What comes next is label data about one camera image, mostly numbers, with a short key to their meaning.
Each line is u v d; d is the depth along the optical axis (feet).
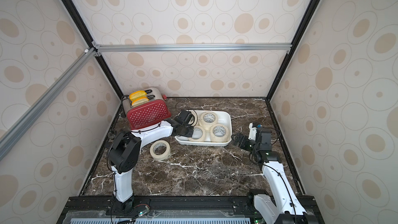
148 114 3.13
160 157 2.86
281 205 1.38
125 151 1.66
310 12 2.51
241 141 2.34
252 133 2.42
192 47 2.97
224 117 3.38
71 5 2.44
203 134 3.04
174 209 2.39
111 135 2.86
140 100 2.95
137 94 3.05
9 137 1.67
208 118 3.38
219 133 3.20
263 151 1.98
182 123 2.44
